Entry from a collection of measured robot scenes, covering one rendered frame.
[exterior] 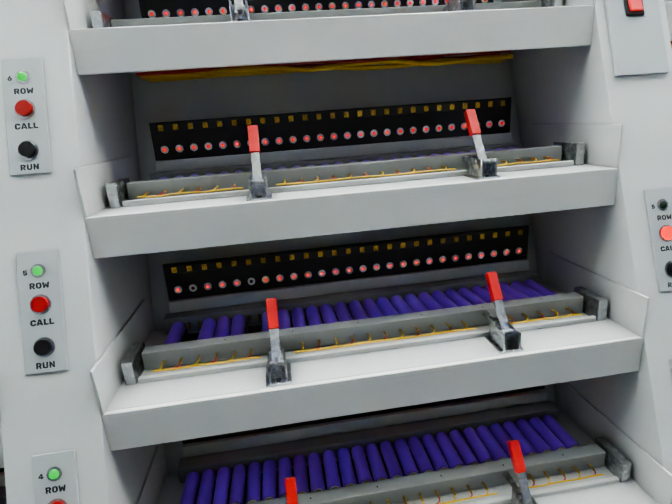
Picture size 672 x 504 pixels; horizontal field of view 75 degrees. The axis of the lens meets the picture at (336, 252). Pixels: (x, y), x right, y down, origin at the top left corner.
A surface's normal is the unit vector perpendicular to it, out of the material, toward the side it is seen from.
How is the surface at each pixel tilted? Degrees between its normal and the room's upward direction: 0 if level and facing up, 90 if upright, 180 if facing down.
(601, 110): 90
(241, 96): 90
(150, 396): 20
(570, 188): 110
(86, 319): 90
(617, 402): 90
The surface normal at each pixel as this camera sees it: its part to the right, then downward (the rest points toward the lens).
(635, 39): 0.11, -0.06
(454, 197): 0.14, 0.28
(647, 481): -0.99, 0.11
